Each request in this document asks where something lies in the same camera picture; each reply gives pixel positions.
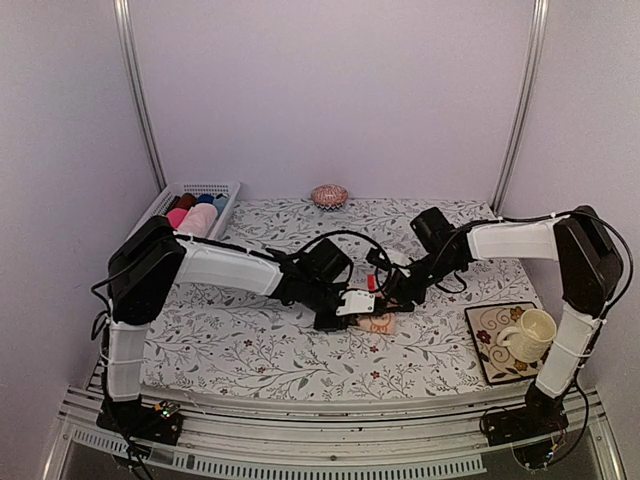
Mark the pink rolled towel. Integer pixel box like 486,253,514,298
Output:
166,208,189,229

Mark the cream ceramic mug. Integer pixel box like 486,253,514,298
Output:
496,309,557,363

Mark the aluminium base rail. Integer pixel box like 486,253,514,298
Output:
42,384,626,480

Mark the dark red rolled towel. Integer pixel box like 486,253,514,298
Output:
175,193,197,211

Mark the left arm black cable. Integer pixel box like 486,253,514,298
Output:
269,229,394,301

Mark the patterned ceramic bowl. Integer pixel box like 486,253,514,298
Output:
311,184,348,211

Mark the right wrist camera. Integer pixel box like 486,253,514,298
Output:
366,248,410,271

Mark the left aluminium frame post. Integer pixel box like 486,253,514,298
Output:
112,0,167,191

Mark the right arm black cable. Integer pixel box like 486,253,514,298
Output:
379,234,476,301

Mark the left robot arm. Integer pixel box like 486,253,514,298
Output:
92,216,373,445

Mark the aluminium frame post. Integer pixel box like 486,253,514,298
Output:
112,0,167,191
490,0,549,214

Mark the floral table mat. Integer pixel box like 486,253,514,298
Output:
102,197,544,404

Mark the square floral plate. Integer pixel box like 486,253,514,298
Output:
464,302,557,386

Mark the white plastic basket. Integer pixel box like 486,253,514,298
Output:
130,181,241,240

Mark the right aluminium frame post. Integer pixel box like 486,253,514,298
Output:
490,0,549,214

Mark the orange patterned towel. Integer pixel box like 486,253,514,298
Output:
344,273,399,336

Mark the pink towel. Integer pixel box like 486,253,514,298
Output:
166,208,189,229
177,203,218,237

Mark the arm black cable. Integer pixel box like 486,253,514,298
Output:
379,234,476,301
269,229,394,301

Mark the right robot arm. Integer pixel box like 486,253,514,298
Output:
375,205,634,446

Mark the light blue rolled towel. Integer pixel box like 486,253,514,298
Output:
212,196,229,215

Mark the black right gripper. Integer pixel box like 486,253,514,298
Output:
379,250,460,313

